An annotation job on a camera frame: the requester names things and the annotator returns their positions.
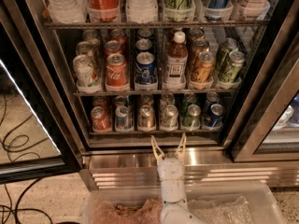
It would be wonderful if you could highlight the blue pepsi can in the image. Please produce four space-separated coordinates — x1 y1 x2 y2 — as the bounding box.
135 39 152 54
135 52 155 85
137 29 154 41

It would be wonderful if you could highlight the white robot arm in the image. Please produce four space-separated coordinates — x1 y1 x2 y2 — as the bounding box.
150 133 206 224

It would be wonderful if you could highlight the red coca-cola can bottom shelf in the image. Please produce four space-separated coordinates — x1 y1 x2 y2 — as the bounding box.
91 106 111 131

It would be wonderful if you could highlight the silver green 7up can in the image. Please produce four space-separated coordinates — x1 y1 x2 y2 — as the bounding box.
161 105 178 128

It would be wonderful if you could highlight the green can shelf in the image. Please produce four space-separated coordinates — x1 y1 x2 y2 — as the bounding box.
182 105 201 129
164 0 192 21

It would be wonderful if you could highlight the right clear plastic bin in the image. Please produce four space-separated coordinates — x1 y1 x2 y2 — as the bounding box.
186 181 286 224

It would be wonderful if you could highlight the red can bottom rear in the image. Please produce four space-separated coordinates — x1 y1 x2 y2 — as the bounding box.
93 96 107 109

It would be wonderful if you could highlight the orange gold can middle front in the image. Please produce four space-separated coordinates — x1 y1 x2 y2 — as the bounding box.
191 51 216 83

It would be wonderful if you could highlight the green can bottom shelf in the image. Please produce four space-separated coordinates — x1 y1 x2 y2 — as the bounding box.
182 105 201 129

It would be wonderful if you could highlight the green can middle rear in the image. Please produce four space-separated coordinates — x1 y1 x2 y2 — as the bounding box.
215 37 238 72

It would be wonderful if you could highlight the brown tea bottle white cap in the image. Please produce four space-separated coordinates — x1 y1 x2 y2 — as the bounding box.
164 31 188 84

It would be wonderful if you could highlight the clear water bottle top centre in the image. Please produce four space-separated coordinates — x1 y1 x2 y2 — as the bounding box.
126 0 158 23

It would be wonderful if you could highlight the gold can bottom rear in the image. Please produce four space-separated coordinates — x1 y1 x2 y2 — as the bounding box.
140 94 154 106

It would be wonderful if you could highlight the clear plastic bin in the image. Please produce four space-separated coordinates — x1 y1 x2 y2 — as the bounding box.
186 181 286 224
81 189 166 224

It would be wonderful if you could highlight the left clear plastic bin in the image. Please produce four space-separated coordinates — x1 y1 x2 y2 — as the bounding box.
81 189 166 224

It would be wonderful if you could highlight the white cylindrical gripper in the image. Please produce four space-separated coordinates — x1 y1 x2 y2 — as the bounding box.
150 133 187 209

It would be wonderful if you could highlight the stainless steel fridge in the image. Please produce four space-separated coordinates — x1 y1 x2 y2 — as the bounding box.
0 0 299 192

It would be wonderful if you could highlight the red coca-cola can middle front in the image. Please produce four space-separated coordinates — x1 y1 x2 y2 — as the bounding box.
106 53 128 86

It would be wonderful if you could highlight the red coca-cola can shelf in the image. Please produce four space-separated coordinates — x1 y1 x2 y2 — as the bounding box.
88 0 120 21
91 106 111 131

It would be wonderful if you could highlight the white can middle shelf rear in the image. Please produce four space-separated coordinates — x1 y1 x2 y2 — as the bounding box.
83 30 101 47

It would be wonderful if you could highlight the green can bottom rear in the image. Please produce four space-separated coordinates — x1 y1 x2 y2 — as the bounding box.
182 93 197 110

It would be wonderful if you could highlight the green can middle front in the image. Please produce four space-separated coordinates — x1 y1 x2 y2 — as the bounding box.
218 51 245 83

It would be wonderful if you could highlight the red coca-cola can top shelf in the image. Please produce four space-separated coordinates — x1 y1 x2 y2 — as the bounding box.
88 0 120 21

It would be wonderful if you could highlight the blue pepsi can middle front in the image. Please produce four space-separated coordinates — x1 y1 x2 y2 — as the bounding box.
135 52 155 85

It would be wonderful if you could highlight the blue white can bottom rear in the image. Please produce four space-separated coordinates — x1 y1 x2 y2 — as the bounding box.
114 95 129 107

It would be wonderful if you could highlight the gold can bottom shelf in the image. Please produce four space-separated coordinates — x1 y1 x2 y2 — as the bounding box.
138 105 155 128

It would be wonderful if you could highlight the open glass fridge door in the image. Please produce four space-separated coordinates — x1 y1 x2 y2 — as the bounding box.
0 0 82 184

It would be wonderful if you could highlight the orange gold can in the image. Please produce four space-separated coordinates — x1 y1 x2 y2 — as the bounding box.
187 28 205 42
191 51 216 83
189 38 209 65

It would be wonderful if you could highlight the blue pepsi can middle rear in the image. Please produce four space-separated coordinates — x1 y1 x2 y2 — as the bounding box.
137 29 154 41

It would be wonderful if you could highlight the orange gold can middle rear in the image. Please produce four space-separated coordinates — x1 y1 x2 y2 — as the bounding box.
187 28 205 42

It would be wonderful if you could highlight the right glass fridge door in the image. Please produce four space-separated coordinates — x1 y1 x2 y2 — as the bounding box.
232 0 299 161

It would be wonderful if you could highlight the green can top shelf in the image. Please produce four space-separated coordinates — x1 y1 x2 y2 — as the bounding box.
164 0 192 21

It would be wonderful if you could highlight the white can middle shelf front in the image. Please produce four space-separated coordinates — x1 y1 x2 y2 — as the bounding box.
73 54 98 87

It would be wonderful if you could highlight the red coca-cola can middle rear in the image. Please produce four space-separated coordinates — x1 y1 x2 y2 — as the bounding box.
110 29 127 44

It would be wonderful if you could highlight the blue white can bottom shelf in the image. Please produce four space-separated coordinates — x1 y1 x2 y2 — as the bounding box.
116 105 132 131

